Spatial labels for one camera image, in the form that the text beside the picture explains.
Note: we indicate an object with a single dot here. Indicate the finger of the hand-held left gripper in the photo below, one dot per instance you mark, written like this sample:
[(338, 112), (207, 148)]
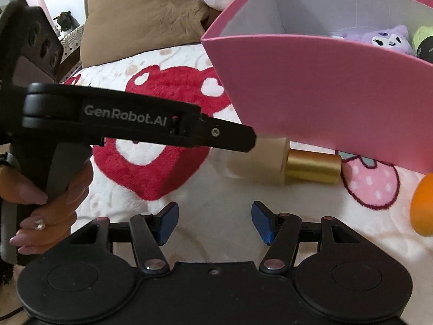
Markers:
[(223, 133)]

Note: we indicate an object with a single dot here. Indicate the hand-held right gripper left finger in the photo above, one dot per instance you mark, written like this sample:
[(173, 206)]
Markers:
[(169, 223)]

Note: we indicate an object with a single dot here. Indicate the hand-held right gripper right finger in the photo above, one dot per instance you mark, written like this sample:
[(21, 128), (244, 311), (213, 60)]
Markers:
[(262, 221)]

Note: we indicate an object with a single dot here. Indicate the white bottle gold cap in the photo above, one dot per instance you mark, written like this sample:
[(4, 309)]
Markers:
[(311, 167)]

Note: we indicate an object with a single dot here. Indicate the pink cardboard box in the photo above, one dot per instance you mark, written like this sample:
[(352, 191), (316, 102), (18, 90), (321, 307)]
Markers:
[(304, 91)]

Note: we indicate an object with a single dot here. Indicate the purple plush toy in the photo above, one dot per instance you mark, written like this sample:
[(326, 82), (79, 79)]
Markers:
[(385, 39)]

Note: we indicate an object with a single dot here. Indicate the person's left hand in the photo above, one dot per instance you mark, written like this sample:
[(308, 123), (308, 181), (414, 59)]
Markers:
[(57, 220)]

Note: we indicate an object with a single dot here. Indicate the white patterned cloth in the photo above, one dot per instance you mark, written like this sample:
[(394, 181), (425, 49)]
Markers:
[(72, 45)]

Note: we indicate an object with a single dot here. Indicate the white strawberry printed blanket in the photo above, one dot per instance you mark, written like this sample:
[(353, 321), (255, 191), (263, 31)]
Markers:
[(162, 88)]

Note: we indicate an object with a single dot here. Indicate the black and white plush toy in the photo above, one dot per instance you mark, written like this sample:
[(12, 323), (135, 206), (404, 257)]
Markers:
[(66, 22)]

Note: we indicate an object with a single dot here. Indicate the brown pillow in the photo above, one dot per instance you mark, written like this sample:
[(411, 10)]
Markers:
[(135, 20)]

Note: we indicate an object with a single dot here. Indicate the orange round object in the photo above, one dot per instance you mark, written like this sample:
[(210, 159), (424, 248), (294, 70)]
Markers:
[(423, 206)]

